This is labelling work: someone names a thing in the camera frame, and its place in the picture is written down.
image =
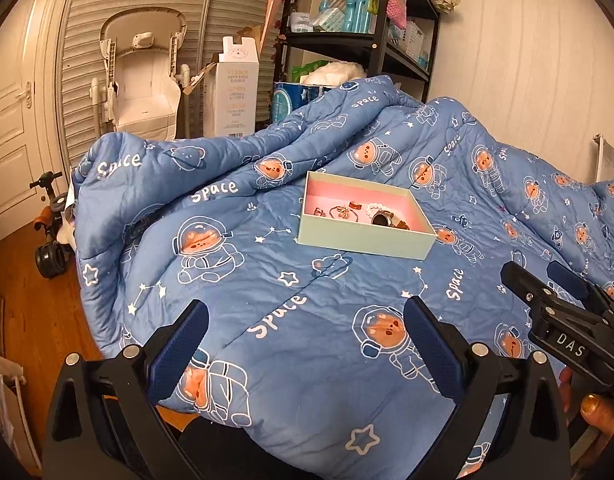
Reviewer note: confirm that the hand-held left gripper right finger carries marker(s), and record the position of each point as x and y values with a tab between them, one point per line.
434	355

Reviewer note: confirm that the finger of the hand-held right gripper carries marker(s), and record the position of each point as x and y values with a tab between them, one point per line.
524	285
567	280

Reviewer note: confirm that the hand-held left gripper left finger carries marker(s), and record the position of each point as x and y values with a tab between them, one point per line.
179	355

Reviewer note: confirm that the light green jewelry box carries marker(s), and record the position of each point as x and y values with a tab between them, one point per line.
357	241

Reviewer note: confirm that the gold cluster brooch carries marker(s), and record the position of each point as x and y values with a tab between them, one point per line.
338	212

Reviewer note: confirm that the gold square charm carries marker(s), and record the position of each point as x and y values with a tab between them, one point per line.
319	211

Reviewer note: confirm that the person's right hand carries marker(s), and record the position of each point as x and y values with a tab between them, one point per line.
603	412

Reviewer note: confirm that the blue bear print blanket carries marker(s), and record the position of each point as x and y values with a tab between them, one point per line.
287	340

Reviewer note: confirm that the black children's tricycle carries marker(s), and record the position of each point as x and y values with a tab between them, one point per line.
52	260

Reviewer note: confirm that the white panel door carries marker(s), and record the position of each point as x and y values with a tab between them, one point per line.
12	160

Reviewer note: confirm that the tall white cardboard box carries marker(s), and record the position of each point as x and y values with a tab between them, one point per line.
237	100

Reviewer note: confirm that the white baby high chair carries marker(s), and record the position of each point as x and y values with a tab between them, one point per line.
142	95

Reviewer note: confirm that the white storage basket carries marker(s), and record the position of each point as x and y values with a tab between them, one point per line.
415	40

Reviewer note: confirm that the blue plastic packet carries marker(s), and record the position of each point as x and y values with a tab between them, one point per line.
292	101

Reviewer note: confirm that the white fluffy bundle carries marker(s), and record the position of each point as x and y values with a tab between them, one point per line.
333	73

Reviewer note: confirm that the black metal shelf rack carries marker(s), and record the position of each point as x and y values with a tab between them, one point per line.
382	35

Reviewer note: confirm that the white dried flower bundle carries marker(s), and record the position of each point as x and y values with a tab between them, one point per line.
446	2

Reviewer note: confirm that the pink knitted cloth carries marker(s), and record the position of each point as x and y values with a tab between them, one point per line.
397	10

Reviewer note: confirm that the green packet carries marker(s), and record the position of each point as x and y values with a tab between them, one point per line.
307	67

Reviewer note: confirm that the blue plastic bottle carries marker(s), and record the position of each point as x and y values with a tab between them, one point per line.
353	10
366	12

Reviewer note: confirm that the white tissue pack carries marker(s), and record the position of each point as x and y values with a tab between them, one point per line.
327	21

